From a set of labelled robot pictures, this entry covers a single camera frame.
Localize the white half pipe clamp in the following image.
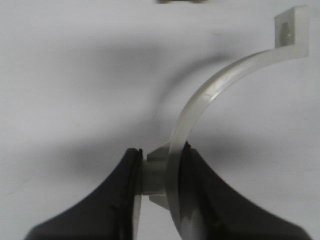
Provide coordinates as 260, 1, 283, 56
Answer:
142, 5, 309, 238

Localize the brass valve red handwheel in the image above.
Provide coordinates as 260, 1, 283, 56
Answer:
156, 0, 207, 4

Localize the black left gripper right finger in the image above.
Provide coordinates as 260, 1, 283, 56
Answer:
179, 143, 310, 240

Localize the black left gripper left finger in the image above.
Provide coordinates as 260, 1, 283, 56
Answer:
25, 148, 143, 240

